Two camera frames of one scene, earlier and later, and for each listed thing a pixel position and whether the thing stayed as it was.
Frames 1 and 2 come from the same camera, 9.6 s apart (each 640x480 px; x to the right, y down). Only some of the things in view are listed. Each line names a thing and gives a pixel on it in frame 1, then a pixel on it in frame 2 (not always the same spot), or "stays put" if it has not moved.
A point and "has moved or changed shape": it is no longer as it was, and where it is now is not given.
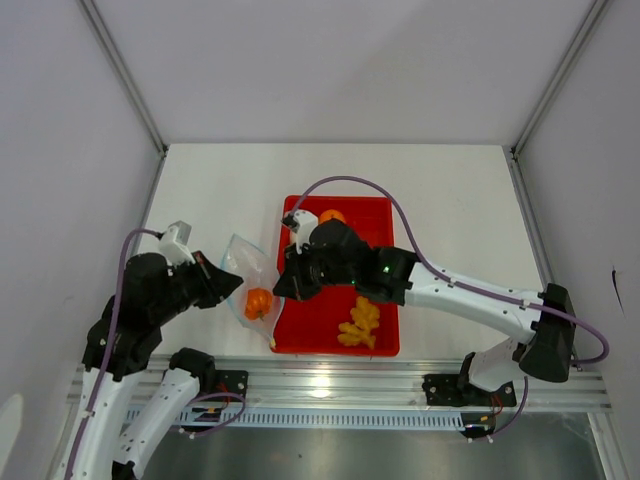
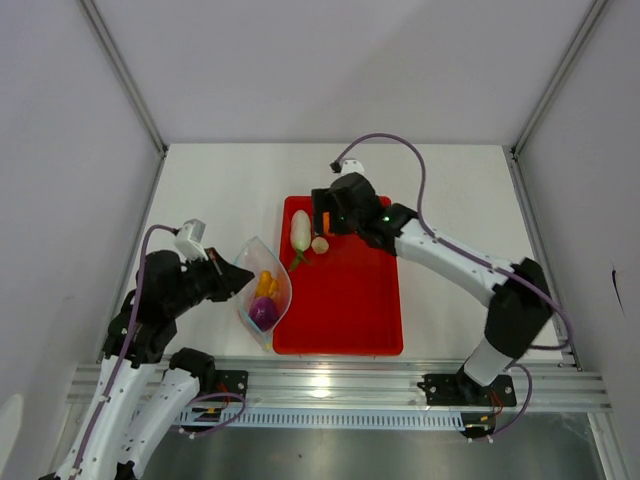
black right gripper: (293, 284) -> (322, 200)
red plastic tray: (313, 325) stays put
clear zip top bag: (255, 303) has moved or changed shape
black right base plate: (444, 390) stays put
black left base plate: (231, 381) stays put
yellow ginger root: (365, 317) -> (267, 286)
